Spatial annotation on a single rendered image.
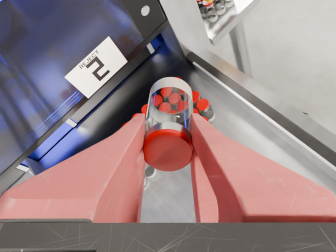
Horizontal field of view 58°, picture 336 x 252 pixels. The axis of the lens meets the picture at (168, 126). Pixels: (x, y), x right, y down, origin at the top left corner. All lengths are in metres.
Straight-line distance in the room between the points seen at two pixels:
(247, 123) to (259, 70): 1.13
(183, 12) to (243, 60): 0.55
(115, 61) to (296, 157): 0.30
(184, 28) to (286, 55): 1.16
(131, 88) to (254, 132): 0.26
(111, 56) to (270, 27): 1.39
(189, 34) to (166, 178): 0.25
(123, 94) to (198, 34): 0.18
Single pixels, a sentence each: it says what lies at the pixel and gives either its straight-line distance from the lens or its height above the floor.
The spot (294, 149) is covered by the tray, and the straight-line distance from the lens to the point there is 0.48.
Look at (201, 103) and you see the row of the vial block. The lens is 0.48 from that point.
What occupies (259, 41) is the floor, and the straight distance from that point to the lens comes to 1.73.
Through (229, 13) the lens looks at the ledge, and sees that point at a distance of 0.65.
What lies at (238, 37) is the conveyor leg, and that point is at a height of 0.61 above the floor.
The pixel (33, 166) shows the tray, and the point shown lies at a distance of 0.63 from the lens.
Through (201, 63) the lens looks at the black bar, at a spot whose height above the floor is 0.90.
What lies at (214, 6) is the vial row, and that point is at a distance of 0.62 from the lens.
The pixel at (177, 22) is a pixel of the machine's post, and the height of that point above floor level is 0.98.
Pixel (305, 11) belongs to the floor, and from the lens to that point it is 1.84.
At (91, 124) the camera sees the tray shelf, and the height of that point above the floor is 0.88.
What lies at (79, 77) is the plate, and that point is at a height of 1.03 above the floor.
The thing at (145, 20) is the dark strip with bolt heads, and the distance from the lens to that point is 0.48.
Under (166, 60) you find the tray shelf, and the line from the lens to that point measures 0.61.
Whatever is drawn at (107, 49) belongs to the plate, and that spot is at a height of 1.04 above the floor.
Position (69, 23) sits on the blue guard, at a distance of 0.42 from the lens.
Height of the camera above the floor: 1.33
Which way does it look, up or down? 58 degrees down
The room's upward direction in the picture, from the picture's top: 39 degrees counter-clockwise
